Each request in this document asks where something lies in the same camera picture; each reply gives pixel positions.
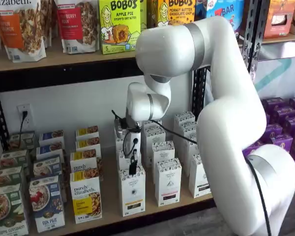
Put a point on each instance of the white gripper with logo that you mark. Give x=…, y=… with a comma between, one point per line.
x=132, y=134

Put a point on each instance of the white pastry box yellow strip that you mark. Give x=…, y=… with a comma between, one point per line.
x=132, y=194
x=120, y=161
x=119, y=145

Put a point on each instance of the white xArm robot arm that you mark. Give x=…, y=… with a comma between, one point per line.
x=236, y=123

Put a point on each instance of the white pastry box pink strip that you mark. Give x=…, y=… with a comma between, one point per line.
x=162, y=152
x=153, y=134
x=150, y=123
x=167, y=184

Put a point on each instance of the wooden shelf board with boxes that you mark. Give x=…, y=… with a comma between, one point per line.
x=110, y=196

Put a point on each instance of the white yellow Purely Elizabeth box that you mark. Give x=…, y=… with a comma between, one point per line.
x=87, y=131
x=84, y=196
x=87, y=145
x=83, y=162

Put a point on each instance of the white pastry box black strip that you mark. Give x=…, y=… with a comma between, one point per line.
x=184, y=116
x=185, y=127
x=188, y=150
x=197, y=177

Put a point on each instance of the blue Flax Plus cereal box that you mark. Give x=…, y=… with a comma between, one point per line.
x=46, y=167
x=51, y=136
x=49, y=148
x=46, y=206

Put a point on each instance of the green apple cinnamon oatmeal box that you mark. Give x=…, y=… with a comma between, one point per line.
x=6, y=175
x=7, y=211
x=28, y=141
x=13, y=158

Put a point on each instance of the wooden shelf board with snacks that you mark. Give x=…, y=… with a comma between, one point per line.
x=64, y=57

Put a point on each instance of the green Bobo's apple pie box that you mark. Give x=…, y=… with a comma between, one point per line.
x=118, y=29
x=143, y=14

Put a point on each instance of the yellow Bobo's peanut butter box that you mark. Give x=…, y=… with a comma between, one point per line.
x=172, y=12

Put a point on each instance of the blue Z Bar box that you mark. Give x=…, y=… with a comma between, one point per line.
x=226, y=9

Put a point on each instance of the wooden neighbouring shelf board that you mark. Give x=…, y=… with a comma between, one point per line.
x=285, y=38

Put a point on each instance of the orange snack box with window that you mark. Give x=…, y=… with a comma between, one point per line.
x=277, y=22

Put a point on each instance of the red Purely Elizabeth granola bag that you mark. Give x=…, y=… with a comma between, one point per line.
x=76, y=27

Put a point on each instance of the orange Purely Elizabeth granola bag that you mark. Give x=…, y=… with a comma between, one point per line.
x=49, y=22
x=19, y=29

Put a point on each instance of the white backdrop sheet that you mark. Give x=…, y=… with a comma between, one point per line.
x=280, y=73

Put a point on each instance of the black metal shelving frame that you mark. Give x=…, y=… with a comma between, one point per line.
x=64, y=77

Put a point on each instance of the white wall outlet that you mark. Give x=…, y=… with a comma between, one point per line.
x=28, y=123

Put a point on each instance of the black neighbouring shelving frame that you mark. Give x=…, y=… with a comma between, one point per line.
x=256, y=29

